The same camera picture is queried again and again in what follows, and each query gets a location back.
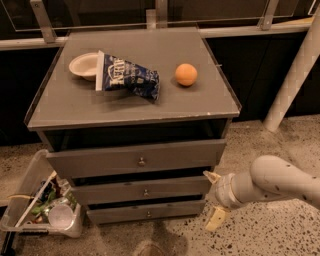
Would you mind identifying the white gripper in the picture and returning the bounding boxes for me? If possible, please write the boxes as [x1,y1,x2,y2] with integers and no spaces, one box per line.
[203,171,241,232]

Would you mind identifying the grey bottom drawer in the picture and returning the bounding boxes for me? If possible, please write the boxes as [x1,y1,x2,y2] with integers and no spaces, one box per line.
[87,200,206,224]

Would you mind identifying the grey drawer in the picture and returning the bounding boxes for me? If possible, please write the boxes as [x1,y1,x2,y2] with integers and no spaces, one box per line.
[71,175,211,205]
[87,200,206,224]
[47,139,226,178]

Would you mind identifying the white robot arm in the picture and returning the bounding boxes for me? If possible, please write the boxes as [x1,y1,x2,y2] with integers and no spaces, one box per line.
[203,155,320,231]

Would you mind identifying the grey drawer cabinet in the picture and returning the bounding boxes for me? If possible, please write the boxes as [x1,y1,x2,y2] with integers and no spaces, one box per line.
[25,28,240,213]

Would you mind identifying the grey middle drawer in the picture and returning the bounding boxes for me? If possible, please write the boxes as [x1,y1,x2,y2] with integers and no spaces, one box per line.
[71,175,211,205]

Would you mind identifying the grey top drawer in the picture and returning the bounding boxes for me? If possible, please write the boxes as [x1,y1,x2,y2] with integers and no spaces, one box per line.
[47,139,226,178]

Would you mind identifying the orange fruit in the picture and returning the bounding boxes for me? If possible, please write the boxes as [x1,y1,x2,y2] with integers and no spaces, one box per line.
[175,63,198,87]

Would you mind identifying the white plastic cup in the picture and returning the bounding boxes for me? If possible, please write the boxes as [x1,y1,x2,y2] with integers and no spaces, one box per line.
[48,205,73,229]

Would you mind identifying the blue chip bag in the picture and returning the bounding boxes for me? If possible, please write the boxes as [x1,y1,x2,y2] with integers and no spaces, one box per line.
[95,51,160,100]

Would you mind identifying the clear plastic bin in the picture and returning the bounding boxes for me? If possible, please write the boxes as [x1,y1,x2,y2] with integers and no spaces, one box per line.
[1,150,83,238]

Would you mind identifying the white paper bowl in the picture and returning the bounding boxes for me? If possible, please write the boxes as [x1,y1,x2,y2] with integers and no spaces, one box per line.
[69,53,98,81]

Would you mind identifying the metal window rail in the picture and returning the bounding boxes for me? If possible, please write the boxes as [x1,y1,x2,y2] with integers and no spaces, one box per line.
[0,18,314,52]

